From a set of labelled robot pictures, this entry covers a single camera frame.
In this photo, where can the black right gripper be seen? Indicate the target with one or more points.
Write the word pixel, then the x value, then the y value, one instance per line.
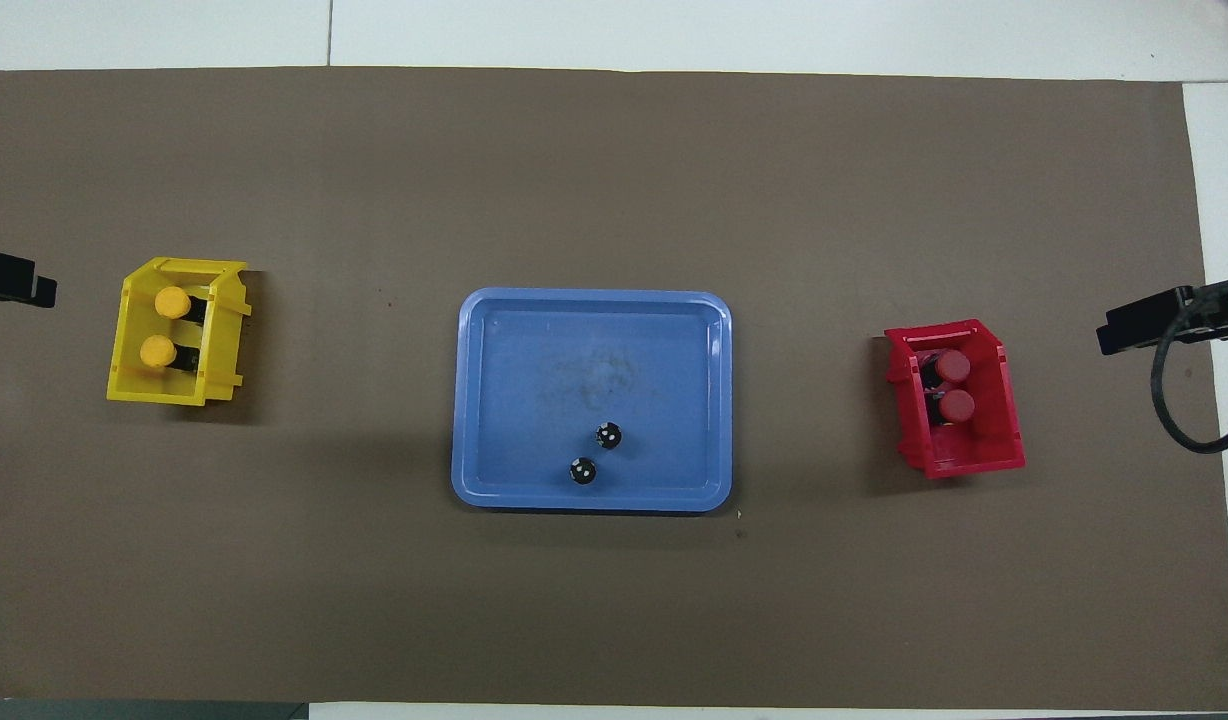
pixel 1224 310

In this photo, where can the yellow push button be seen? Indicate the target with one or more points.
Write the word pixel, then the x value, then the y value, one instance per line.
pixel 172 302
pixel 157 351

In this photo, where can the red push button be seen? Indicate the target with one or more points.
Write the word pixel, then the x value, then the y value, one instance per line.
pixel 958 405
pixel 952 366

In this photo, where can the yellow plastic bin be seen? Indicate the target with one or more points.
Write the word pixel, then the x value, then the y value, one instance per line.
pixel 134 385

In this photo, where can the red plastic bin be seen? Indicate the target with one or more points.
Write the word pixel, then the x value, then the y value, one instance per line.
pixel 999 440

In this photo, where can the blue plastic tray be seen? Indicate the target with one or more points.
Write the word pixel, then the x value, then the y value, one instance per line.
pixel 534 400

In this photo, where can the small black capacitor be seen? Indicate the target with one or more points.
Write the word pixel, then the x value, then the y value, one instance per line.
pixel 583 471
pixel 609 435

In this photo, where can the brown paper table mat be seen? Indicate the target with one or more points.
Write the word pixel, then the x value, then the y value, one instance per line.
pixel 614 180

